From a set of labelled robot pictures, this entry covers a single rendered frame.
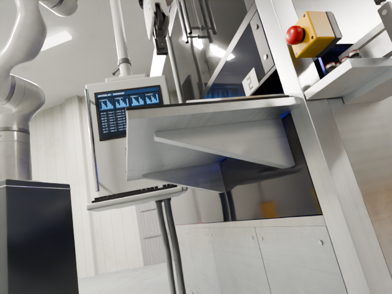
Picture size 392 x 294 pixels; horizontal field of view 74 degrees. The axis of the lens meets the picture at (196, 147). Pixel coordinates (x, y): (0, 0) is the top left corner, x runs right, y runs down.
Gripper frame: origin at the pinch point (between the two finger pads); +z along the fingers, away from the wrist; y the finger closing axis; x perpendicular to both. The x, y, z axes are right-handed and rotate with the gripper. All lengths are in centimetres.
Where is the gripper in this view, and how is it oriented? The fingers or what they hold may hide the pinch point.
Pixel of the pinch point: (161, 47)
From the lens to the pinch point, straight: 74.8
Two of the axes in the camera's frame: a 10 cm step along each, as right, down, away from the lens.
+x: -9.5, 1.2, -3.0
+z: 2.0, 9.5, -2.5
